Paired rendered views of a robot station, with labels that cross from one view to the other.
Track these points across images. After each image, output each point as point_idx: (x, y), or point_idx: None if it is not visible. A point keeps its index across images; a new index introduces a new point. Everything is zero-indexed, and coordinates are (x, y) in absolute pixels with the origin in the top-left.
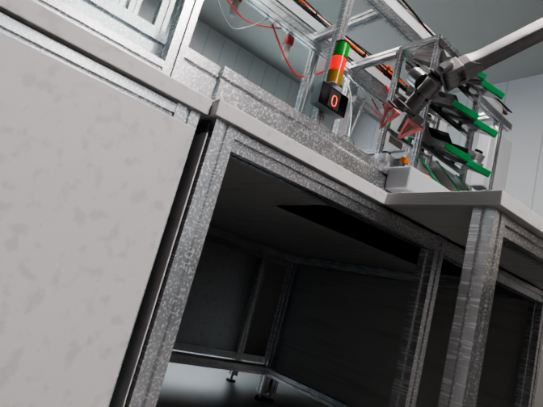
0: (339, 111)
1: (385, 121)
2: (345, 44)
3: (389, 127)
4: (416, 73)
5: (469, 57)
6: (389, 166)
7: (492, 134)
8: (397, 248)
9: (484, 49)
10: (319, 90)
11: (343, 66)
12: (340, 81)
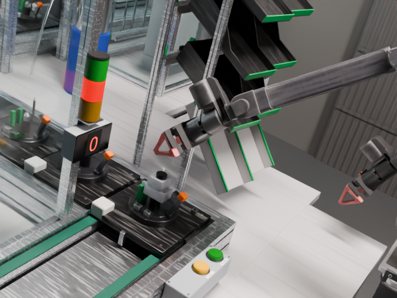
0: (101, 146)
1: (160, 152)
2: (102, 65)
3: (166, 55)
4: (201, 97)
5: (268, 99)
6: (166, 197)
7: (289, 65)
8: None
9: (289, 87)
10: (72, 147)
11: (102, 94)
12: (99, 114)
